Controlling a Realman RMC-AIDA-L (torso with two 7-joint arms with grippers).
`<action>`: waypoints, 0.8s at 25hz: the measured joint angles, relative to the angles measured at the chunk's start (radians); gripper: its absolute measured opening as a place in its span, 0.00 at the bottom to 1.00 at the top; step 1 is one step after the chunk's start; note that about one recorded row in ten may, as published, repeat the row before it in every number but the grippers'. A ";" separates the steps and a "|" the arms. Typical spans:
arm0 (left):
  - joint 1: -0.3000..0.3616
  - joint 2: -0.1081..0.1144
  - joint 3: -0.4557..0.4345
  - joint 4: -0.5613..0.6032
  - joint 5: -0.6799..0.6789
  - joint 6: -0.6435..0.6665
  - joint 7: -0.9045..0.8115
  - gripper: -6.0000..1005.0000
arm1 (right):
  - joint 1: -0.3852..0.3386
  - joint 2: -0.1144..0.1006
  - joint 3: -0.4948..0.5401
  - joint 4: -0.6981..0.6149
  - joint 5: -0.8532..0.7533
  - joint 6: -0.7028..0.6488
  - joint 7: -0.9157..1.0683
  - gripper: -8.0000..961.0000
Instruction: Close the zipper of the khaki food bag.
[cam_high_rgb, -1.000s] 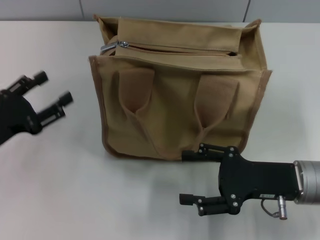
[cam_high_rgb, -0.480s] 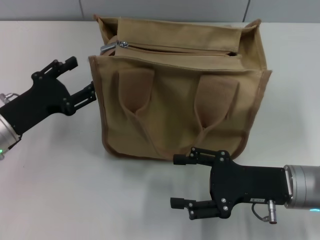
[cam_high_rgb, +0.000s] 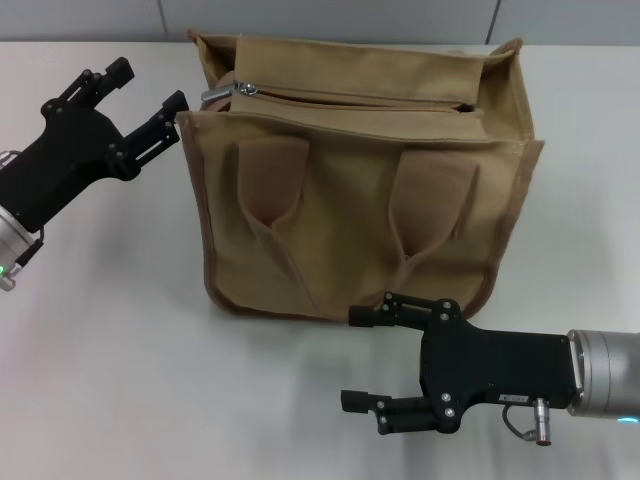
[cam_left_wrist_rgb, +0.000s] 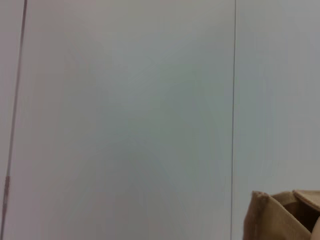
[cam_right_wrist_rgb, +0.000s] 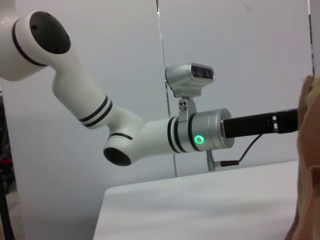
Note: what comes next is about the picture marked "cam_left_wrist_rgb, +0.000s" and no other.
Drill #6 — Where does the khaki canvas food bag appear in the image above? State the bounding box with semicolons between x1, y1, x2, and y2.
243;189;320;240

